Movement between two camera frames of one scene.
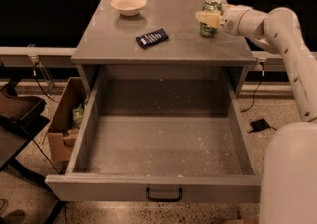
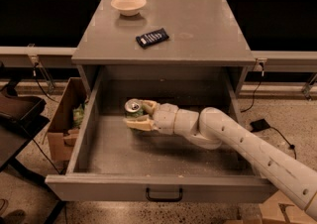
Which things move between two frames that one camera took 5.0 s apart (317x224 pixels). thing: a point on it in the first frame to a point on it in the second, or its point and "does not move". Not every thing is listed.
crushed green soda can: x=210 y=4 to x=133 y=107
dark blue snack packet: x=152 y=38 does not move
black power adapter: x=259 y=125 does not move
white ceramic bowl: x=129 y=5 does not move
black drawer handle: x=163 y=199 does not move
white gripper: x=232 y=20 to x=163 y=118
